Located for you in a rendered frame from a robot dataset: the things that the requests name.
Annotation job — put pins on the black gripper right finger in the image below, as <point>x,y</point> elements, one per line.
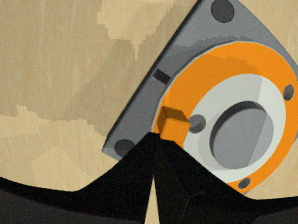
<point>187,193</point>

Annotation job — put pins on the round orange-rimmed white plate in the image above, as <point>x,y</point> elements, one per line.
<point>217,78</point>

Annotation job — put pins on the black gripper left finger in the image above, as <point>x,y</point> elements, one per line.
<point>121,196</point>

